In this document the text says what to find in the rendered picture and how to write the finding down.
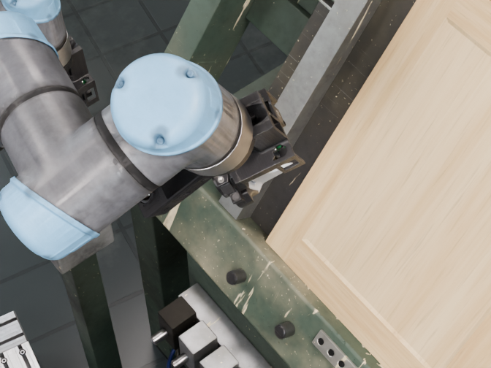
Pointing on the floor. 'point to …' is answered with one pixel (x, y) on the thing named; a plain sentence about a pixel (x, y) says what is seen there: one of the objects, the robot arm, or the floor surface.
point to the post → (92, 314)
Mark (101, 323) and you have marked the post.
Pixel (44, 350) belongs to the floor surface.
